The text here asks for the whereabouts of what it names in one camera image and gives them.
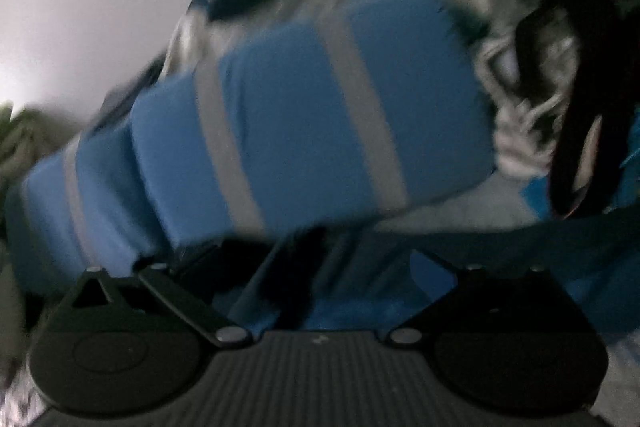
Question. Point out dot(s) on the blue striped pillow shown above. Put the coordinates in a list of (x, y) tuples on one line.
[(363, 112), (82, 207)]

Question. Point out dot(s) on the left blue striped pillow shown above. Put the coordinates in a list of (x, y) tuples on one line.
[(82, 207)]

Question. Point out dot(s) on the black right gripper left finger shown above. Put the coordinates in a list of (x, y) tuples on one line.
[(120, 346)]

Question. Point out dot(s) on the right blue striped pillow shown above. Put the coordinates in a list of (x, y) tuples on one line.
[(363, 112)]

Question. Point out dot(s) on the grey quilted bedspread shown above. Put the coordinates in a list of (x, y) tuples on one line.
[(495, 205)]

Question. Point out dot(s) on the grey white patterned cloth pile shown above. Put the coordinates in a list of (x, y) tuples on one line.
[(526, 130)]

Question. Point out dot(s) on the green knitted blanket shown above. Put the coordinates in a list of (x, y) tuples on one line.
[(27, 136)]

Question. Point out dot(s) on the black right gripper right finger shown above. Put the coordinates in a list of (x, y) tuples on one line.
[(510, 343)]

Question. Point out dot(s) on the black garment pile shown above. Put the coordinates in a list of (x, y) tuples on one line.
[(603, 98)]

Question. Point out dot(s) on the blue fleece jacket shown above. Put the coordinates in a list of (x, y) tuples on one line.
[(360, 278)]

